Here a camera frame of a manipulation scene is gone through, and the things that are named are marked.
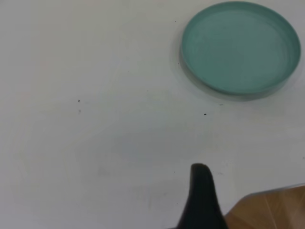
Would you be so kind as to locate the green round plate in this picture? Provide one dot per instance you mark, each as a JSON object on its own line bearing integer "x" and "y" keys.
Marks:
{"x": 238, "y": 47}

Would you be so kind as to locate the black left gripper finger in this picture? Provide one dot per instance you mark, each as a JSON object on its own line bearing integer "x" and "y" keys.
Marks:
{"x": 202, "y": 202}

